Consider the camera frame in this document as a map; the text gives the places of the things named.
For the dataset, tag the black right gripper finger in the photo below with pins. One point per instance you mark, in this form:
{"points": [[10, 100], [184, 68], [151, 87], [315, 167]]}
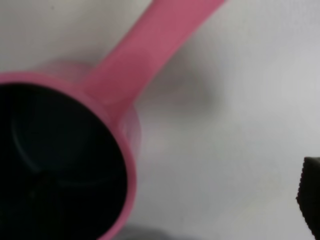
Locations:
{"points": [[308, 195]]}

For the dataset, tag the pink cup with long handle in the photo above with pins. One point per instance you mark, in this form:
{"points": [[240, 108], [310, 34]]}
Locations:
{"points": [[69, 133]]}

